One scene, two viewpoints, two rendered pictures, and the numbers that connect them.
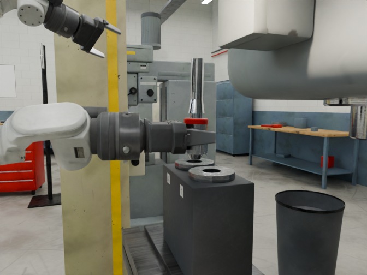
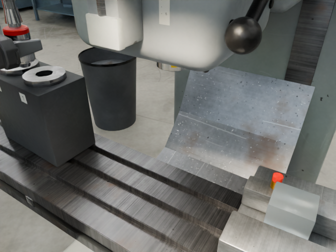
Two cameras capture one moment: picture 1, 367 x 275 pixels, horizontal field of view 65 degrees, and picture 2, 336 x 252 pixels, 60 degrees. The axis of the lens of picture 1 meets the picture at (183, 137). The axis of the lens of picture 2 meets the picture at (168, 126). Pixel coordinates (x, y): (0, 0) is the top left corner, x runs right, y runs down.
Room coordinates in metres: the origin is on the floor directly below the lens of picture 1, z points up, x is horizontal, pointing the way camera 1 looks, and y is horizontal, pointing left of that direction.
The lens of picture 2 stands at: (-0.09, 0.09, 1.43)
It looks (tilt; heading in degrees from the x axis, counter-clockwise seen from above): 33 degrees down; 323
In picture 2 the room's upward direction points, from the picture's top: straight up
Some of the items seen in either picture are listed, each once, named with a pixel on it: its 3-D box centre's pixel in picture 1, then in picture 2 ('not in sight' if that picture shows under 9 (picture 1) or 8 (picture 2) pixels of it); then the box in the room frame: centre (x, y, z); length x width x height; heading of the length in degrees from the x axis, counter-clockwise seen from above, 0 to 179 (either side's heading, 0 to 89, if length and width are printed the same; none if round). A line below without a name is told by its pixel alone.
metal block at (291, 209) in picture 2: not in sight; (289, 214); (0.02, -0.22, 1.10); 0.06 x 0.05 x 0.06; 23
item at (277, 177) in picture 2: not in sight; (276, 181); (0.07, -0.25, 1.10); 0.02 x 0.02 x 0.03
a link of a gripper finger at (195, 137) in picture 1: (199, 137); (27, 48); (0.52, -0.03, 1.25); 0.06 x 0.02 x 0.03; 102
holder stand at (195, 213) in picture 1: (201, 211); (41, 106); (0.59, -0.04, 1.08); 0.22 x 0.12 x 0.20; 17
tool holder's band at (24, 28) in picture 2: (195, 120); (16, 29); (0.55, -0.02, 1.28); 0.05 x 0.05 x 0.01
